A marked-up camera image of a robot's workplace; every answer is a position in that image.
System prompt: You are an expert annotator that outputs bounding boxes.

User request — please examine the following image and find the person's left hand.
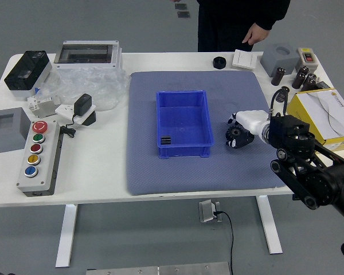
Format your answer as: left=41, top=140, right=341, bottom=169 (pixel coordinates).
left=242, top=23, right=271, bottom=45

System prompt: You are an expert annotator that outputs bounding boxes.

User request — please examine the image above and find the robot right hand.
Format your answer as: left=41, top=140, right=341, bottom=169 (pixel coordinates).
left=225, top=110, right=269, bottom=149

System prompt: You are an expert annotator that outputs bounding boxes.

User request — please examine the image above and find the big black gear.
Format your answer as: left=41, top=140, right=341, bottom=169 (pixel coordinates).
left=225, top=127, right=247, bottom=147

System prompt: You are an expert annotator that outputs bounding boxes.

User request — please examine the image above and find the blue plastic box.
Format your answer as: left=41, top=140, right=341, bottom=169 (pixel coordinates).
left=155, top=89, right=216, bottom=160

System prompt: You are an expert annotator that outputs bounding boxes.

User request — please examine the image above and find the grey five-button control box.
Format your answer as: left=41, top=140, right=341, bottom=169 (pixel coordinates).
left=16, top=120, right=64, bottom=198

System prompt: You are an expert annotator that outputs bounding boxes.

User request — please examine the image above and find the white clear-lid distribution box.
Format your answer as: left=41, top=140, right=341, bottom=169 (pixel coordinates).
left=53, top=40, right=123, bottom=70

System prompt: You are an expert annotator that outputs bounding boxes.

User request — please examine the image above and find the person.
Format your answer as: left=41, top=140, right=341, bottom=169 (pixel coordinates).
left=196, top=0, right=292, bottom=53

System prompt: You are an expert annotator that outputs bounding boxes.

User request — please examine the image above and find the grey cube with round hole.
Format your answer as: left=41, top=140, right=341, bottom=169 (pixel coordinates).
left=259, top=41, right=301, bottom=77

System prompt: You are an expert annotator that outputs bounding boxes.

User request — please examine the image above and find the black round knob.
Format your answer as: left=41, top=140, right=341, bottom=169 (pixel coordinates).
left=212, top=56, right=228, bottom=70

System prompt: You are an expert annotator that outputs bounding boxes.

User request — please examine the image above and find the grey-blue mat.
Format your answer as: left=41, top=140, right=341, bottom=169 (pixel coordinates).
left=126, top=70, right=291, bottom=196

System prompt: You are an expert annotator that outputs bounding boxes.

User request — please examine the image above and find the yellow and white carton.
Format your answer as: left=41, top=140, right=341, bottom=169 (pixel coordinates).
left=286, top=88, right=344, bottom=152

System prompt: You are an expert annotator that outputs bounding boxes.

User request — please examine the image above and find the white table leg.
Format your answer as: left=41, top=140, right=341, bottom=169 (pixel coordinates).
left=55, top=203, right=79, bottom=269
left=255, top=195, right=284, bottom=255

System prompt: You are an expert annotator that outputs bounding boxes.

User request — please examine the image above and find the silver floor socket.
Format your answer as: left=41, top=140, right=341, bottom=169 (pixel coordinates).
left=198, top=199, right=223, bottom=223

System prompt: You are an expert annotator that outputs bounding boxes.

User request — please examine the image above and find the grey cube with square hole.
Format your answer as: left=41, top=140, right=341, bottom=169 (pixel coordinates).
left=0, top=107, right=32, bottom=154

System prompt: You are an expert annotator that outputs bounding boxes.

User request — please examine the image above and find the clear plastic bag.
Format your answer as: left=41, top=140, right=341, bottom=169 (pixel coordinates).
left=36, top=66, right=130, bottom=112

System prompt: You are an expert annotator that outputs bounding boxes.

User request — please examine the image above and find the black socket base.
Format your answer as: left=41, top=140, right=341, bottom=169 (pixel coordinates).
left=81, top=110, right=97, bottom=127

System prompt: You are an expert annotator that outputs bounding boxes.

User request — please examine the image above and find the grey metal plate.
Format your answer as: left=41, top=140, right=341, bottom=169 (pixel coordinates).
left=85, top=261, right=232, bottom=275

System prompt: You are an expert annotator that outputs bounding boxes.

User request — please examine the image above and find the black power adapter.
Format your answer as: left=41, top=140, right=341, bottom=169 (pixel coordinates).
left=73, top=93, right=93, bottom=117

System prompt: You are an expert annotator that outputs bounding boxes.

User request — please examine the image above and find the white circuit breaker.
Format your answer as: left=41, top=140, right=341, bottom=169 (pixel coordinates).
left=27, top=94, right=62, bottom=119

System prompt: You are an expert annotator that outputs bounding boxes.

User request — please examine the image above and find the white power socket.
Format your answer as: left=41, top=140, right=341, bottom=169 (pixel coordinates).
left=54, top=103, right=97, bottom=125

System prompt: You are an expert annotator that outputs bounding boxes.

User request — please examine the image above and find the white wall switch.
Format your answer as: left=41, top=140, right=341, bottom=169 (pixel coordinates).
left=232, top=49, right=259, bottom=70

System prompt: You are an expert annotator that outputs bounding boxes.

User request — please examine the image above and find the grey two-button switch box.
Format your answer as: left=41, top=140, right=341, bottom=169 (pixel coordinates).
left=295, top=47, right=319, bottom=74

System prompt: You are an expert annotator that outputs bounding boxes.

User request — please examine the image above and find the black floor cable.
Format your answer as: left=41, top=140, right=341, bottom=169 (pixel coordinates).
left=213, top=210, right=235, bottom=275

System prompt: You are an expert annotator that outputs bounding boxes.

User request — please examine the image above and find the black adapter cord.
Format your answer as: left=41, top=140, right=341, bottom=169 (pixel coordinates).
left=58, top=114, right=81, bottom=139

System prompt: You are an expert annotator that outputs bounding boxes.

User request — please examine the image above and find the black-lidded enclosure box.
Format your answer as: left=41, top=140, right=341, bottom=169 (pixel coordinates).
left=3, top=50, right=53, bottom=99

